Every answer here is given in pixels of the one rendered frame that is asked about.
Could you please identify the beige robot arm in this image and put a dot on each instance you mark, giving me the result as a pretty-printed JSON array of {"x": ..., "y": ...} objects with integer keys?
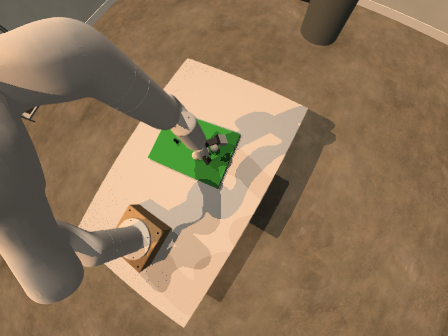
[{"x": 52, "y": 61}]

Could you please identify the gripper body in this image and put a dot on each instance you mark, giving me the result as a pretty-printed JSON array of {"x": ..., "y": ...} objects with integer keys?
[{"x": 202, "y": 152}]

